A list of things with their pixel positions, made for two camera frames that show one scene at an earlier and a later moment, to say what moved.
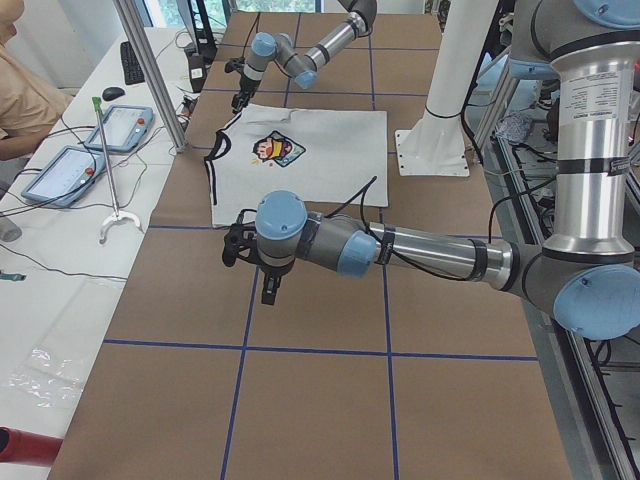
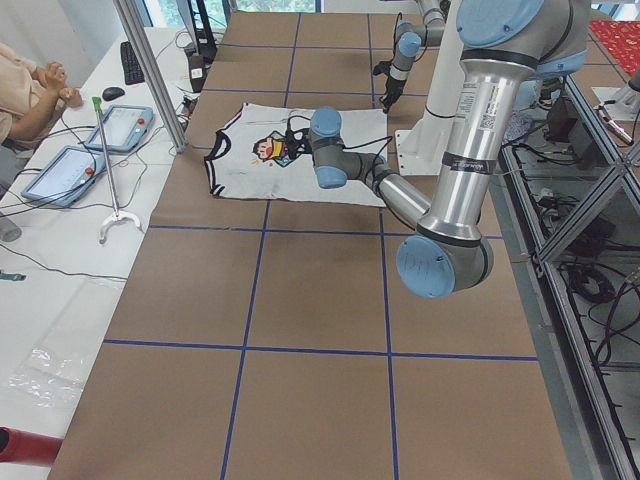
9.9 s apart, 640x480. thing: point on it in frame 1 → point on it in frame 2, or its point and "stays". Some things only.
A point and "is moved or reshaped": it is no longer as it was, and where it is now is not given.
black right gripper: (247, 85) → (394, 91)
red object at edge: (27, 447) stays
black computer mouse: (112, 92) stays
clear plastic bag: (49, 380) stays
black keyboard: (132, 69) stays
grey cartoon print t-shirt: (320, 156) is moved or reshaped
